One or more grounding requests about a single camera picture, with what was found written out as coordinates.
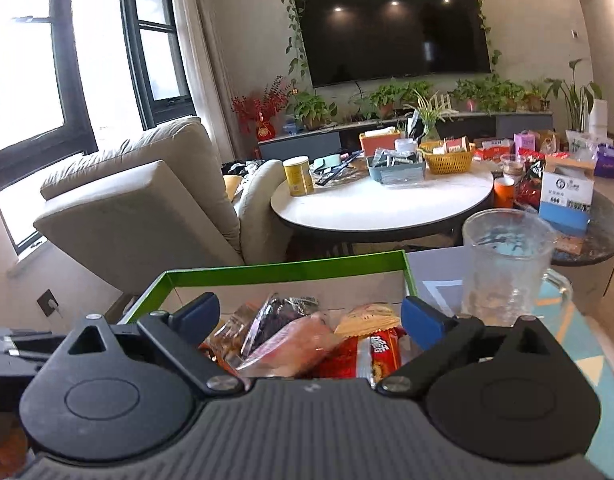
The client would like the blue plastic basket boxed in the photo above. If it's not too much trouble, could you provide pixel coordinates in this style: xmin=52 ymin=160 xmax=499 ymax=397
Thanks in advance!
xmin=367 ymin=152 xmax=427 ymax=185

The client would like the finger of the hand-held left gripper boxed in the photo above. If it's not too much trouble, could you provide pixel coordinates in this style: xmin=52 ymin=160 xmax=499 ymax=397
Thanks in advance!
xmin=0 ymin=328 xmax=68 ymax=377

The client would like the black wall outlet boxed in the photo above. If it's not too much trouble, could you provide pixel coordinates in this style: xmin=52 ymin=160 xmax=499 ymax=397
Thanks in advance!
xmin=37 ymin=288 xmax=61 ymax=317

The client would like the large black-framed window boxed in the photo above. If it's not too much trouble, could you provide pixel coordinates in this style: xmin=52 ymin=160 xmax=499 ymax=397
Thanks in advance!
xmin=0 ymin=0 xmax=98 ymax=256

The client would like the orange cup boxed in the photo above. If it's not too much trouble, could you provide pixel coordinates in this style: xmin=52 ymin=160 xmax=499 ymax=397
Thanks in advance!
xmin=493 ymin=176 xmax=517 ymax=209

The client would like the beige armchair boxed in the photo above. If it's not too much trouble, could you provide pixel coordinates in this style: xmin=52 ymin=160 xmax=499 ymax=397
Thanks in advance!
xmin=33 ymin=116 xmax=288 ymax=295

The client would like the yellow woven basket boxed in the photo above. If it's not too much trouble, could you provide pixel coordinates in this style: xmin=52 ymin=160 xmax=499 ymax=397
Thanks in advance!
xmin=418 ymin=140 xmax=476 ymax=175

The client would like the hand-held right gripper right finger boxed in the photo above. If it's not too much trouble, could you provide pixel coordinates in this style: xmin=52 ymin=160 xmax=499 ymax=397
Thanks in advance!
xmin=376 ymin=296 xmax=570 ymax=401

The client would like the tall leafy floor plant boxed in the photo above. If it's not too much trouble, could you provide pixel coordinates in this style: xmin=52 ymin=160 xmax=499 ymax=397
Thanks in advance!
xmin=544 ymin=58 xmax=603 ymax=133

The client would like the red flower arrangement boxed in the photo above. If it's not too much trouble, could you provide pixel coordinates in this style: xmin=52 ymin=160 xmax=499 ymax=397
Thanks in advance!
xmin=231 ymin=76 xmax=294 ymax=141

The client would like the yellow can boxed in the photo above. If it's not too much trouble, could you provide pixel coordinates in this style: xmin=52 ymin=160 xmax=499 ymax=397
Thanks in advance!
xmin=283 ymin=156 xmax=316 ymax=197

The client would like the purple snack packet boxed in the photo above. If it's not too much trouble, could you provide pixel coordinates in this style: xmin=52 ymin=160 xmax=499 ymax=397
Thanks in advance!
xmin=244 ymin=294 xmax=320 ymax=358

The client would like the glass pitcher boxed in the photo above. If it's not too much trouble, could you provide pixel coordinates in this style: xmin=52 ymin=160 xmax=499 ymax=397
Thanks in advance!
xmin=459 ymin=208 xmax=573 ymax=328

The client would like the white sheer curtain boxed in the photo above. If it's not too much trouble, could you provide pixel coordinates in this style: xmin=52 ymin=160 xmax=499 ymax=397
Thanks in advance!
xmin=169 ymin=0 xmax=233 ymax=161

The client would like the red checkered snack packet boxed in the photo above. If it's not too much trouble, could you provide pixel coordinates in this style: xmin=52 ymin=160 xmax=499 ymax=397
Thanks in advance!
xmin=312 ymin=327 xmax=407 ymax=391

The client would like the pink spouted pouch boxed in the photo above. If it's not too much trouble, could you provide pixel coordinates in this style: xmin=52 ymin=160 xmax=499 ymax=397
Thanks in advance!
xmin=237 ymin=312 xmax=338 ymax=378

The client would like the white box blue label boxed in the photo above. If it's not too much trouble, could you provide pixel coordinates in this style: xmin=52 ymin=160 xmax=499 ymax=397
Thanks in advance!
xmin=538 ymin=155 xmax=596 ymax=233

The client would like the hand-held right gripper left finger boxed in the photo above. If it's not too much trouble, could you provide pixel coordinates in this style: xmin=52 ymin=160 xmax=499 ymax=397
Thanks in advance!
xmin=52 ymin=292 xmax=244 ymax=398

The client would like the round white table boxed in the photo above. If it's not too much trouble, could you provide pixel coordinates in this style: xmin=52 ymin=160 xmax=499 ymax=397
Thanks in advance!
xmin=270 ymin=160 xmax=494 ymax=236

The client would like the brown fried-twist snack packet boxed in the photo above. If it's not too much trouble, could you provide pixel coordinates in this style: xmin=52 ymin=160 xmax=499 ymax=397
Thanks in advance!
xmin=201 ymin=304 xmax=262 ymax=363

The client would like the purple gift bag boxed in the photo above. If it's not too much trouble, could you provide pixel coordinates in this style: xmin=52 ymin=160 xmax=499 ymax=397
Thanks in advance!
xmin=594 ymin=144 xmax=614 ymax=180

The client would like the orange tissue box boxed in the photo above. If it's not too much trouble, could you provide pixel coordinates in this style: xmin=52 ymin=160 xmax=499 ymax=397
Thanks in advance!
xmin=359 ymin=130 xmax=402 ymax=157

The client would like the dark round side table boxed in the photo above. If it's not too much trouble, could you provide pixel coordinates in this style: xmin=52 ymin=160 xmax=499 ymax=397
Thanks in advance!
xmin=507 ymin=187 xmax=614 ymax=267

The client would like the white air purifier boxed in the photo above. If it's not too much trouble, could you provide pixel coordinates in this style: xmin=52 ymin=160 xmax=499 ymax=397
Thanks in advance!
xmin=587 ymin=97 xmax=609 ymax=139

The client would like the green cardboard box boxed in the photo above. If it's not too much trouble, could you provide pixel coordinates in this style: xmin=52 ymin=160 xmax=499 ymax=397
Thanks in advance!
xmin=118 ymin=250 xmax=419 ymax=361

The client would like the black television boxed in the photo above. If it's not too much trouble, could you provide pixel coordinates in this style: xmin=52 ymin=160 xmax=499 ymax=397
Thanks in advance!
xmin=293 ymin=0 xmax=492 ymax=89

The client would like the narrow black-framed window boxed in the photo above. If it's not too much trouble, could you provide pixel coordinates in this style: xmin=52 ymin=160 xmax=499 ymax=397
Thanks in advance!
xmin=118 ymin=0 xmax=197 ymax=131

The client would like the row of potted plants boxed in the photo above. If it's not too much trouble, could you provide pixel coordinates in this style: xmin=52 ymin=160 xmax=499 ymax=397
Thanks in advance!
xmin=287 ymin=77 xmax=545 ymax=131

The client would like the spider plant in vase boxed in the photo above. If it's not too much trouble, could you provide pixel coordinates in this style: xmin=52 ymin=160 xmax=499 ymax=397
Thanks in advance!
xmin=404 ymin=90 xmax=455 ymax=142

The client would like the grey television cabinet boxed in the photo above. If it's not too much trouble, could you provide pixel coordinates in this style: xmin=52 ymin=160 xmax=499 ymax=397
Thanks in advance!
xmin=257 ymin=111 xmax=554 ymax=161

